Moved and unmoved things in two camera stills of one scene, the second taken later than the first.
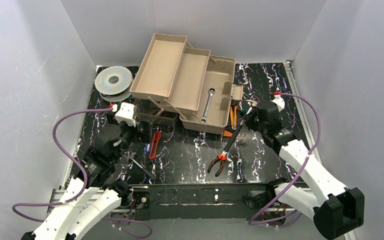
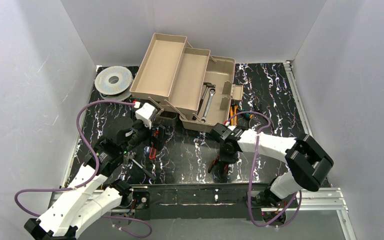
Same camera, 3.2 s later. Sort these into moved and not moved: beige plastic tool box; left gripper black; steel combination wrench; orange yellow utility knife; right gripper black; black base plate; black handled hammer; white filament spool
Moved: black handled hammer; right gripper black; left gripper black
Not moved: orange yellow utility knife; beige plastic tool box; steel combination wrench; white filament spool; black base plate
